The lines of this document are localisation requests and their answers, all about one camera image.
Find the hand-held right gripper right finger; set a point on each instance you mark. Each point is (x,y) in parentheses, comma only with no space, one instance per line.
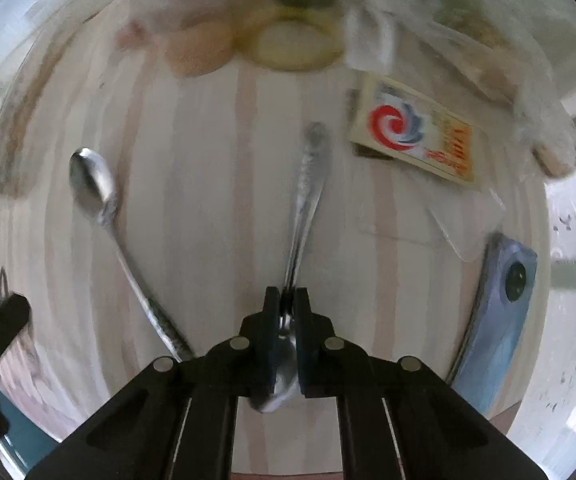
(309,345)

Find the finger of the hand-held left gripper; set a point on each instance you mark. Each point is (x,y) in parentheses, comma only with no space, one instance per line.
(2,320)

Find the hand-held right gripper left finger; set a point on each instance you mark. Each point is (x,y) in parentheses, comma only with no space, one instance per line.
(268,340)

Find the group of wooden chopsticks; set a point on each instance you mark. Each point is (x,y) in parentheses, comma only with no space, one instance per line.
(12,160)

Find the steel spoon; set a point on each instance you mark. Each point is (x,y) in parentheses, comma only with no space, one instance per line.
(87,172)
(310,160)

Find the blue kitchen cabinet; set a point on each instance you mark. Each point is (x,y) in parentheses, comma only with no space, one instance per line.
(22,435)

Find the blue smartphone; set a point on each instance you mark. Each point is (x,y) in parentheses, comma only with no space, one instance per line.
(493,340)

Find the small box with red swirl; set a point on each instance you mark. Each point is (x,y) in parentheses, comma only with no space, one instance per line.
(403,125)

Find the tan egg-shaped item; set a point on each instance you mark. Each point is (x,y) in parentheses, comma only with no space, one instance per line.
(197,50)

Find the clear crumpled plastic bag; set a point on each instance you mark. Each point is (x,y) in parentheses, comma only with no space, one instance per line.
(468,35)

